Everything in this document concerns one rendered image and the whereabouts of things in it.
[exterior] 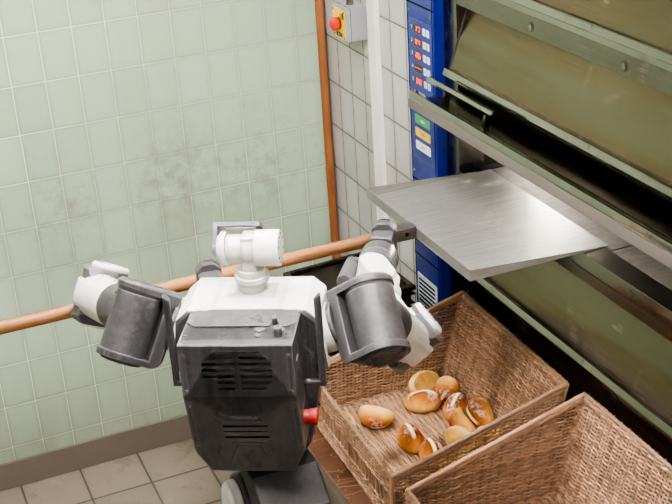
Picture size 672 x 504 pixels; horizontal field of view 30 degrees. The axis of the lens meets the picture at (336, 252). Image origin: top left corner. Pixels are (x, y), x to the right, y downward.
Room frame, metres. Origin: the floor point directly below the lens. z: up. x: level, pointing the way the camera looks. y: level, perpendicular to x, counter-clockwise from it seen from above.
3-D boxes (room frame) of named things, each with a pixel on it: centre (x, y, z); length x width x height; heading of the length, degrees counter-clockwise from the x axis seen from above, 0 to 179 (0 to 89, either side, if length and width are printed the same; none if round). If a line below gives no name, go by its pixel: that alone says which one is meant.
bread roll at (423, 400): (2.87, -0.21, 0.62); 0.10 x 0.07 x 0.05; 90
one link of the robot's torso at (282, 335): (1.98, 0.16, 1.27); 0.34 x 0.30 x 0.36; 83
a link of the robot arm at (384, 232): (2.58, -0.10, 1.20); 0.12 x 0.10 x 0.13; 167
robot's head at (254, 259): (2.04, 0.15, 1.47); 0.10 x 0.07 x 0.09; 83
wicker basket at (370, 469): (2.71, -0.22, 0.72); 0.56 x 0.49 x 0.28; 20
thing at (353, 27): (3.65, -0.09, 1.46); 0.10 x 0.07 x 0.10; 22
